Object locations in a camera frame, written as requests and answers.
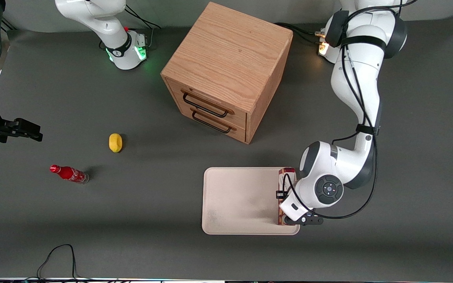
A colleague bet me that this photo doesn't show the red cookie box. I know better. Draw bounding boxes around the red cookie box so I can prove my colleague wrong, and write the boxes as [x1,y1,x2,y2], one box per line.
[277,168,296,226]

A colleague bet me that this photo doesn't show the white rectangular tray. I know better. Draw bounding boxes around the white rectangular tray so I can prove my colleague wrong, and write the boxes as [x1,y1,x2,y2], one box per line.
[202,167,300,235]

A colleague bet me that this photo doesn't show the red cola bottle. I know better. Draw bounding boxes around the red cola bottle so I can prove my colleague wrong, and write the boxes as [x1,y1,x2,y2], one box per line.
[50,164,90,184]

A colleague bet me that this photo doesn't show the yellow lemon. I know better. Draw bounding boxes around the yellow lemon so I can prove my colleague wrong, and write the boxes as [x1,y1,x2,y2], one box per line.
[109,133,123,153]

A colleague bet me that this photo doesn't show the wooden drawer cabinet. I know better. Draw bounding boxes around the wooden drawer cabinet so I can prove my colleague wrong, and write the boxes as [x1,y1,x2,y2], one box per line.
[160,2,293,145]

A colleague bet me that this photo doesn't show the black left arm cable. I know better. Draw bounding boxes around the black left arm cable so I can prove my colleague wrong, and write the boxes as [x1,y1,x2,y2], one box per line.
[282,0,408,220]

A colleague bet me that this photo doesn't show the black looped floor cable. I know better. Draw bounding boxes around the black looped floor cable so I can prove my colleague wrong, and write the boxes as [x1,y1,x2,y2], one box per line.
[24,244,133,283]

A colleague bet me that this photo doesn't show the black drawer handle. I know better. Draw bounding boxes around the black drawer handle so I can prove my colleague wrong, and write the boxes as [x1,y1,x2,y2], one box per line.
[182,91,230,118]
[191,110,233,134]

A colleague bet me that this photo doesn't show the black right base cables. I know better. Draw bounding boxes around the black right base cables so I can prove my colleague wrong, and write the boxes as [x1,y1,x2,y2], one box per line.
[124,5,161,50]

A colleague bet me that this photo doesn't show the black base cables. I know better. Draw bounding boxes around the black base cables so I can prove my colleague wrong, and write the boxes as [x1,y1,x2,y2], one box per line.
[276,22,327,44]
[124,5,161,50]

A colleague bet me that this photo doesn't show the black left base cables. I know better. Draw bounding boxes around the black left base cables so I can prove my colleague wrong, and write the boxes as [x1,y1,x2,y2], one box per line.
[276,22,327,44]

